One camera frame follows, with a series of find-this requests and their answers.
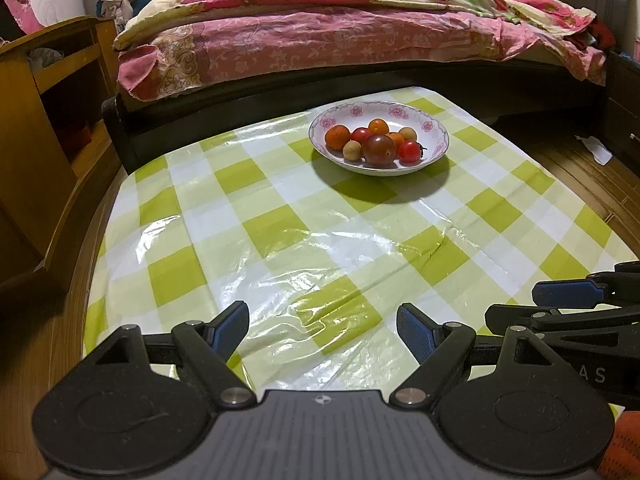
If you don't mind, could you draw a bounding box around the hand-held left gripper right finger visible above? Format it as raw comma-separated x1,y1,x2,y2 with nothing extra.
389,302,551,408

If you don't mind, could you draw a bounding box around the white paper scrap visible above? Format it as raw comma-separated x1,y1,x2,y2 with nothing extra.
575,135,613,166

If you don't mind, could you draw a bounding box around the bed with pink quilt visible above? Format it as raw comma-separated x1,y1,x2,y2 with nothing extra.
101,0,640,176

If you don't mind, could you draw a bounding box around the green checkered plastic tablecloth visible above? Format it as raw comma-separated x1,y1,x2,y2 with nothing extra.
82,86,633,411

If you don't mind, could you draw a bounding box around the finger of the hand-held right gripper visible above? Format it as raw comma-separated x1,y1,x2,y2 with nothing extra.
531,260,640,309
485,302,640,406

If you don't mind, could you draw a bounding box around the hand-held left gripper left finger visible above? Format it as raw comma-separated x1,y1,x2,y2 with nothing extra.
95,301,256,406

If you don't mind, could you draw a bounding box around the orange knit cloth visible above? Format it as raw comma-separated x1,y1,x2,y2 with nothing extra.
597,410,640,480

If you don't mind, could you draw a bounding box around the pink cloth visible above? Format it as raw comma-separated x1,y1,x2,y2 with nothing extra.
0,0,46,41

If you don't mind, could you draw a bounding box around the dark purple tomato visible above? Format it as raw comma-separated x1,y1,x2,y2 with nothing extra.
362,133,397,167

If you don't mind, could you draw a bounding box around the white floral bowl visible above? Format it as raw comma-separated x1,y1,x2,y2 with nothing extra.
308,100,450,177

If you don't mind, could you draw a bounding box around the dark wooden nightstand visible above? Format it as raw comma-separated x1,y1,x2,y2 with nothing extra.
602,50,640,176

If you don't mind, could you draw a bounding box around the wooden cabinet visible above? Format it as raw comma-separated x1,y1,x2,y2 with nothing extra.
0,15,123,291

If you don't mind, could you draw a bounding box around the red cherry tomato with stem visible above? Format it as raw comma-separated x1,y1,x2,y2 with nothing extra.
397,140,427,164

